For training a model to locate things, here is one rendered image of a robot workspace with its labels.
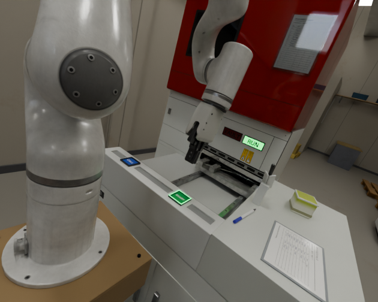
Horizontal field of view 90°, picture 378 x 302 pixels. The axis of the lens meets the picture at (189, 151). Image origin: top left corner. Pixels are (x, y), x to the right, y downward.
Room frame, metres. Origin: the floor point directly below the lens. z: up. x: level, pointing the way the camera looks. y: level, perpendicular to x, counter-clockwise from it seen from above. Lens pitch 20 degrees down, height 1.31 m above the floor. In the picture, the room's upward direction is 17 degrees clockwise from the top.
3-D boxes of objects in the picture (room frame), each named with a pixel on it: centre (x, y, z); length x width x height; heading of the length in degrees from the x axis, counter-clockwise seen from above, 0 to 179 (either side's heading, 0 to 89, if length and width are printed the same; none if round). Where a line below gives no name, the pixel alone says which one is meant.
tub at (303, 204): (0.67, -0.48, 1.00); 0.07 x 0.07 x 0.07; 74
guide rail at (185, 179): (0.87, -0.02, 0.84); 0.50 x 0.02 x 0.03; 149
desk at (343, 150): (7.15, -5.53, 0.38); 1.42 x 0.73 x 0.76; 146
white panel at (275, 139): (1.15, -0.11, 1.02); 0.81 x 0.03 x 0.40; 59
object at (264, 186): (0.64, -0.31, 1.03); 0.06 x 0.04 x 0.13; 149
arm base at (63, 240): (0.30, 0.21, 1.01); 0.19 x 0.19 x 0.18
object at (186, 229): (0.59, 0.09, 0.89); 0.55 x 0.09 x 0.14; 59
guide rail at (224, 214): (0.73, -0.25, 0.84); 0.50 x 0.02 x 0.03; 149
